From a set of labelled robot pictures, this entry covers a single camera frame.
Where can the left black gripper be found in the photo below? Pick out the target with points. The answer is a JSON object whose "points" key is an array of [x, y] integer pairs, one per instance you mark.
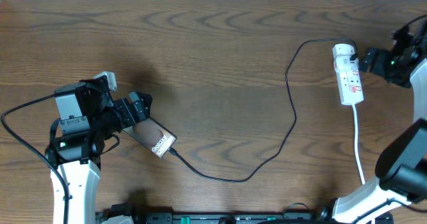
{"points": [[132, 108]]}

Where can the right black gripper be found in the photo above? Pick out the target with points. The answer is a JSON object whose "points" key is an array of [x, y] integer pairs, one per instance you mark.
{"points": [[379, 64]]}

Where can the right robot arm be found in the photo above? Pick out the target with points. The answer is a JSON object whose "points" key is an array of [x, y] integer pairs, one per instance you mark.
{"points": [[400, 173]]}

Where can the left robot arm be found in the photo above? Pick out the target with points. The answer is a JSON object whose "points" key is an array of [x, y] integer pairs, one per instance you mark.
{"points": [[89, 116]]}

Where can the white USB charger adapter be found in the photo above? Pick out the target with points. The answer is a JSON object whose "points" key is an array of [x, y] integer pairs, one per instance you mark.
{"points": [[342, 49]]}

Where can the white power strip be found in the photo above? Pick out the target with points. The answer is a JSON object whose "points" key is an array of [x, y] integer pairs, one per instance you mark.
{"points": [[348, 78]]}

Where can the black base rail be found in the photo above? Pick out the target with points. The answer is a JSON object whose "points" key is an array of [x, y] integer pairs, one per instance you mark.
{"points": [[204, 218]]}

